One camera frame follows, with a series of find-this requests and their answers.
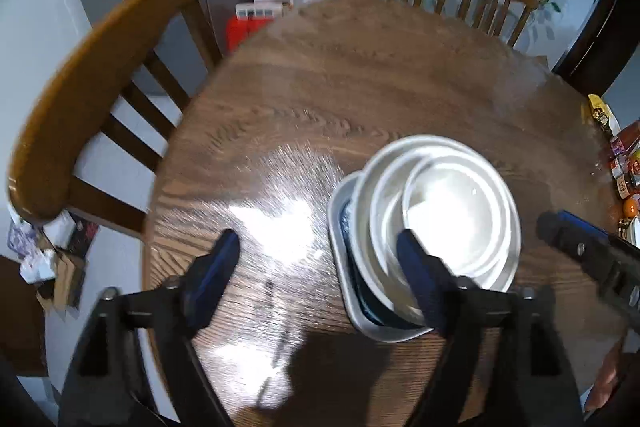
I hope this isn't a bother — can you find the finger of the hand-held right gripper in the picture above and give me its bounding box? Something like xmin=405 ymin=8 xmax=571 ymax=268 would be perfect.
xmin=556 ymin=209 xmax=640 ymax=268
xmin=536 ymin=213 xmax=640 ymax=333

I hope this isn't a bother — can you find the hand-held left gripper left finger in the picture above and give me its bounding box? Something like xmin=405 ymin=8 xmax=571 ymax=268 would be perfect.
xmin=57 ymin=228 xmax=241 ymax=427

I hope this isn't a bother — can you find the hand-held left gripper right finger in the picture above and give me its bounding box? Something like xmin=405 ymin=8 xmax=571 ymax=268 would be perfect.
xmin=395 ymin=228 xmax=586 ymax=427

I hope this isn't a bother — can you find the plain blue dish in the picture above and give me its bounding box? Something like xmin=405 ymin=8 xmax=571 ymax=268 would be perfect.
xmin=350 ymin=252 xmax=426 ymax=329

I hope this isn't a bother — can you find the white rectangular plate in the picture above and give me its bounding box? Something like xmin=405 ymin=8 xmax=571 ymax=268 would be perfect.
xmin=327 ymin=171 xmax=436 ymax=343

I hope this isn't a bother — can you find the small white bowl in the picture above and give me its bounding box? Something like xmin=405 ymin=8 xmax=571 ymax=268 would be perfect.
xmin=401 ymin=155 xmax=513 ymax=275

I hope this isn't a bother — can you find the large white bowl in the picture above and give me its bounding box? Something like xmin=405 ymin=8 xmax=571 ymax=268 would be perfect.
xmin=357 ymin=134 xmax=521 ymax=325

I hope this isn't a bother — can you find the blue patterned square plate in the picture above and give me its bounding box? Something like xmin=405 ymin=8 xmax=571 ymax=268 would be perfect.
xmin=338 ymin=199 xmax=366 ymax=268

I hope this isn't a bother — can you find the person's right forearm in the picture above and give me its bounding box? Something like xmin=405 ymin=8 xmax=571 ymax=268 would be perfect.
xmin=585 ymin=334 xmax=626 ymax=413

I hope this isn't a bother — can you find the small jar with white lid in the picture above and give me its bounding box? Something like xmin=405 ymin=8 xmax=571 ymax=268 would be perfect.
xmin=614 ymin=167 xmax=638 ymax=200

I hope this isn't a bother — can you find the red sauce bottle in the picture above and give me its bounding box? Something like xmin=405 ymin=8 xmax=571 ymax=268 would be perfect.
xmin=611 ymin=119 xmax=640 ymax=156

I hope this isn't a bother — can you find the yellow snack bag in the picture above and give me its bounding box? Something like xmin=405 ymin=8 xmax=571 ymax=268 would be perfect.
xmin=581 ymin=94 xmax=621 ymax=138

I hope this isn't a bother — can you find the flat cardboard box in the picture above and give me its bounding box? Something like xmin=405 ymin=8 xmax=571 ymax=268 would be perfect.
xmin=37 ymin=252 xmax=88 ymax=313

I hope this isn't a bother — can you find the white printed box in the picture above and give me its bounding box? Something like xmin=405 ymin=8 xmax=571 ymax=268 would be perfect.
xmin=42 ymin=209 xmax=76 ymax=248

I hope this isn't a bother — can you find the white tissue pack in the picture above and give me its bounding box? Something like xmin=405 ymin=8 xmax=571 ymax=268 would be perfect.
xmin=20 ymin=252 xmax=58 ymax=285

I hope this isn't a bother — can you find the dark brown door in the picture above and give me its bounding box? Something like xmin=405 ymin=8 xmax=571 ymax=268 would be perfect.
xmin=552 ymin=0 xmax=640 ymax=98

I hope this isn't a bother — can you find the purple printed box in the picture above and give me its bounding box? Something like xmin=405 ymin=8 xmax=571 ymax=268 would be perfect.
xmin=7 ymin=217 xmax=41 ymax=258

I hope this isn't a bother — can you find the brown wooden cabinet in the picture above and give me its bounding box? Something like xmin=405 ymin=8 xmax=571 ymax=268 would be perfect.
xmin=0 ymin=254 xmax=48 ymax=378

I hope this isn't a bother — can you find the wooden chair with curved back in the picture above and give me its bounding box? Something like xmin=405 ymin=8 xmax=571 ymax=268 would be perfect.
xmin=7 ymin=0 xmax=223 ymax=238

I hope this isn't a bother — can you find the red plastic container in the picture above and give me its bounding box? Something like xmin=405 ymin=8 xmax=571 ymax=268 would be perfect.
xmin=225 ymin=17 xmax=275 ymax=55

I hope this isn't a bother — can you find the white compartment organizer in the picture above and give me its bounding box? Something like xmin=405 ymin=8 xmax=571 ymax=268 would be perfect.
xmin=235 ymin=2 xmax=292 ymax=20

